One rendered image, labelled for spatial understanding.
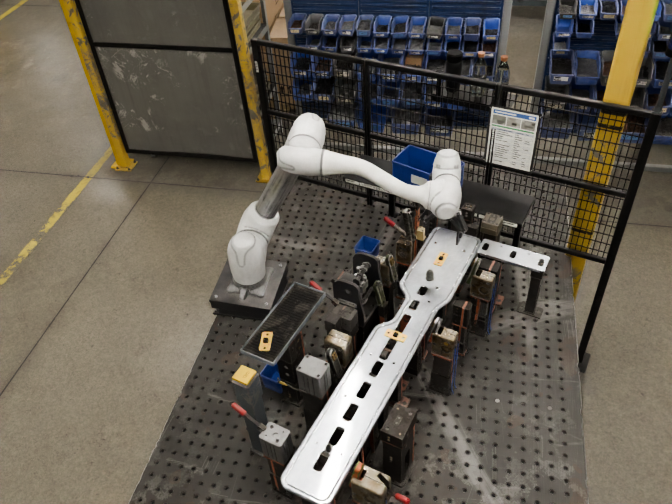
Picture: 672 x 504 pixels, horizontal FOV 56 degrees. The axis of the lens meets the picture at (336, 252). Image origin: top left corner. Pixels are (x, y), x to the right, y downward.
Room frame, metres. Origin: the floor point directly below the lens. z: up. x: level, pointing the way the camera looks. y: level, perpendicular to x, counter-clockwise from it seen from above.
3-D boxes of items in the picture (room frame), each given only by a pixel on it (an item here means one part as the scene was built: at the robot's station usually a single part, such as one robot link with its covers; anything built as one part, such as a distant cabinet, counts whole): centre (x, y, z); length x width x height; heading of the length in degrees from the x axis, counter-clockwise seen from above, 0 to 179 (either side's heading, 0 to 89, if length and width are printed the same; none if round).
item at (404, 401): (1.49, -0.16, 0.84); 0.17 x 0.06 x 0.29; 58
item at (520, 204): (2.43, -0.50, 1.02); 0.90 x 0.22 x 0.03; 58
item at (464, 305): (1.70, -0.49, 0.84); 0.11 x 0.08 x 0.29; 58
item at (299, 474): (1.54, -0.20, 1.00); 1.38 x 0.22 x 0.02; 148
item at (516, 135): (2.37, -0.82, 1.30); 0.23 x 0.02 x 0.31; 58
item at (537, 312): (1.89, -0.85, 0.84); 0.11 x 0.06 x 0.29; 58
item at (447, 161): (1.94, -0.44, 1.47); 0.13 x 0.11 x 0.16; 169
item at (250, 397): (1.32, 0.34, 0.92); 0.08 x 0.08 x 0.44; 58
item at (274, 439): (1.14, 0.25, 0.88); 0.11 x 0.10 x 0.36; 58
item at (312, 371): (1.36, 0.11, 0.90); 0.13 x 0.10 x 0.41; 58
